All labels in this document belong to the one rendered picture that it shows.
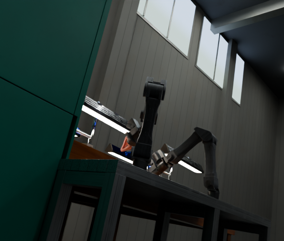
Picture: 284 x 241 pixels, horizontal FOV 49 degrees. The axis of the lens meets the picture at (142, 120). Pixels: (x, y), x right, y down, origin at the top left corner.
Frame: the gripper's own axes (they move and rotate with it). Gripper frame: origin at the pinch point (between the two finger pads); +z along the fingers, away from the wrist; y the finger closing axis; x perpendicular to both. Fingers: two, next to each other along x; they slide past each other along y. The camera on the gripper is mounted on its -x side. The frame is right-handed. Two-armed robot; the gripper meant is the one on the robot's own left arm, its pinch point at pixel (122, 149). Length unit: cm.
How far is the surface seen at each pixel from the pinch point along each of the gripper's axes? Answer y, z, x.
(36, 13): 75, -29, -8
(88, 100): 15.8, -1.4, -28.5
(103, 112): 3.6, -0.9, -26.7
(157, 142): -305, 84, -212
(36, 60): 70, -19, 4
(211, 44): -425, -104, -412
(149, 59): -246, 1, -317
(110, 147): -67, 42, -65
